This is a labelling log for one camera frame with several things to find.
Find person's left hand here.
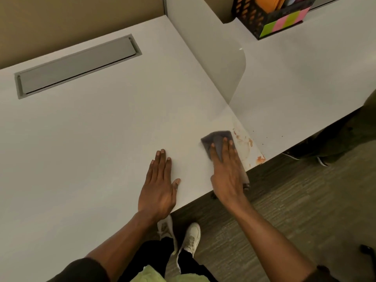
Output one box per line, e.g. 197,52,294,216
138,149,181,222

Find person's right hand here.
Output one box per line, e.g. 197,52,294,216
209,137,250,209

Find grey cleaning cloth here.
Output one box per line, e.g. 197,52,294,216
201,131,250,191

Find person's right forearm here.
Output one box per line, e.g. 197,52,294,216
232,200,341,282

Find person's left forearm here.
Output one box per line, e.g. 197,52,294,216
47,213,160,282

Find orange sauce stain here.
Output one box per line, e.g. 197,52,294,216
233,128,267,169

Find white left shoe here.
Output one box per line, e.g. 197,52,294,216
157,215,178,256

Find white shoe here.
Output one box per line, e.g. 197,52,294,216
157,215,178,256
176,222,201,273

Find white right shoe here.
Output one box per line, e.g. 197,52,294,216
176,222,201,273

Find black trousers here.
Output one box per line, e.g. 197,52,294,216
117,237,218,282

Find light green garment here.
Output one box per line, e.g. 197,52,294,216
131,265,210,282

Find grey desk divider panel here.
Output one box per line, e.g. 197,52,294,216
164,0,246,104

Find black mesh desk organizer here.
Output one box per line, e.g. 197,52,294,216
231,0,318,40

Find colourful sticky note pad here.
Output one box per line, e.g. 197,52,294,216
259,6,311,38

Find orange folder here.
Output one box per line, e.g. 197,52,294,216
255,0,287,13

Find grey desk cable tray cover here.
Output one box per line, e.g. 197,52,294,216
15,34,142,99

